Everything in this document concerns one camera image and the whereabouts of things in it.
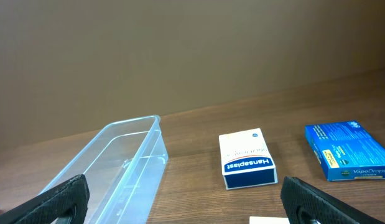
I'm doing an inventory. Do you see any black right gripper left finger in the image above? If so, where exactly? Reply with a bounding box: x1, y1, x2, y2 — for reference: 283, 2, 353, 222
0, 174, 90, 224

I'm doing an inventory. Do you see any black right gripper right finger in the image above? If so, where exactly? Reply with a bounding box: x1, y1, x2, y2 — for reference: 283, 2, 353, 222
281, 176, 384, 224

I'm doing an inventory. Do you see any white green medicine box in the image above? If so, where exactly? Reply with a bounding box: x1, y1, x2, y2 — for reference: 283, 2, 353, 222
249, 217, 290, 224

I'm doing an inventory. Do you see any blue VapoDrops box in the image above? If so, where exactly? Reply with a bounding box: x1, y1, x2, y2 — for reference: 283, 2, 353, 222
305, 120, 385, 181

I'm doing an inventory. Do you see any white blue Hansaplast box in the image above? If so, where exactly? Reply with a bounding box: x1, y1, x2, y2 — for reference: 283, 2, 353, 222
218, 128, 278, 190

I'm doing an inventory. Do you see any clear plastic container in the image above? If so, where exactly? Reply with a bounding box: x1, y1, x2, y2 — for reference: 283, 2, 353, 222
44, 115, 169, 223

